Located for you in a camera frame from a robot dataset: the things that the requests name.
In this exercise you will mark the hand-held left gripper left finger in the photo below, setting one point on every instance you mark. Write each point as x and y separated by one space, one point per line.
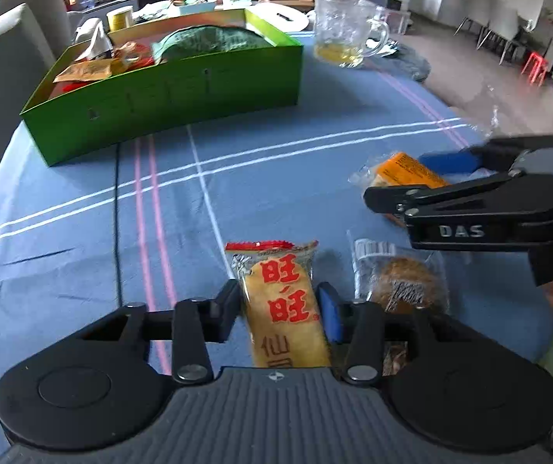
225 312

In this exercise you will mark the teal plastic tray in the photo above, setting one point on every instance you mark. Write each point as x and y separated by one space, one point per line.
194 6

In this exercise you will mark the orange labelled clear packet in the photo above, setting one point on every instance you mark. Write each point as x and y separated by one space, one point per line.
407 167

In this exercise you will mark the green cardboard box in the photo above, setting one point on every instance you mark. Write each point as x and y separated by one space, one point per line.
160 101

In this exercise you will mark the grey sofa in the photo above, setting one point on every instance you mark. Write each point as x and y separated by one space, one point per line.
5 58

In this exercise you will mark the red plastic stool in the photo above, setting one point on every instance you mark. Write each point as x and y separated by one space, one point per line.
536 65

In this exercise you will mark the white brown snack packet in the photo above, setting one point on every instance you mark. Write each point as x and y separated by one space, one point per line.
93 38

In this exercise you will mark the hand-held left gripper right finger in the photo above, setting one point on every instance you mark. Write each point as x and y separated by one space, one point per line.
329 312

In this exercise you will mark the yellow can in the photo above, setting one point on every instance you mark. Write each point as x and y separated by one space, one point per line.
120 18

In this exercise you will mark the blue striped tablecloth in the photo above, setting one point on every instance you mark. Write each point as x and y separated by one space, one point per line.
281 164

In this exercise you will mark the white dining chair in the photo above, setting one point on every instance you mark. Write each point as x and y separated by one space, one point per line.
491 24

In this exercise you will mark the glass mug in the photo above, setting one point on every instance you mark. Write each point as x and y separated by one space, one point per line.
344 24

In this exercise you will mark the green snack bag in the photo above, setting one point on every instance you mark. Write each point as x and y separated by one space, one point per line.
213 41

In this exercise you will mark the clear round cake packet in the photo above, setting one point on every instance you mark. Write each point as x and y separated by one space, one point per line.
402 280

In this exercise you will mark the tan snack packet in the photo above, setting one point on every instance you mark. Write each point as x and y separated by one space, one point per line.
87 70

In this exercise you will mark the yellow rice cracker packet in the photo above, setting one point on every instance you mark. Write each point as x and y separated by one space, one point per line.
283 299

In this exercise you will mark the red strawberry snack bag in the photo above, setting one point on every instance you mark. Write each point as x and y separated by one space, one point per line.
133 53

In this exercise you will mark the white round table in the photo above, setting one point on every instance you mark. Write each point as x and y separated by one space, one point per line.
298 22

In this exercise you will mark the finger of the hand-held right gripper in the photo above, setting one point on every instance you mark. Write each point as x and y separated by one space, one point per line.
450 162
523 196

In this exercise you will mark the black pen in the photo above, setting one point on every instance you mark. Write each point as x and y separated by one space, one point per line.
286 17

